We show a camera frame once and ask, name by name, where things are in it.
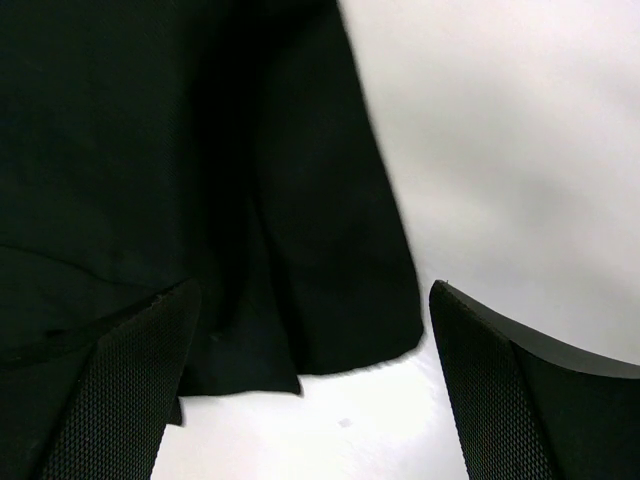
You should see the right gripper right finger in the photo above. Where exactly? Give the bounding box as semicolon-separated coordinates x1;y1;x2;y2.
429;281;639;480

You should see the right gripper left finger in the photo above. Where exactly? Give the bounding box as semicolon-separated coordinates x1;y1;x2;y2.
1;280;201;479

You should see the black pleated skirt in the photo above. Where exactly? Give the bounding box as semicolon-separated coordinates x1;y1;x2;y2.
1;1;424;397

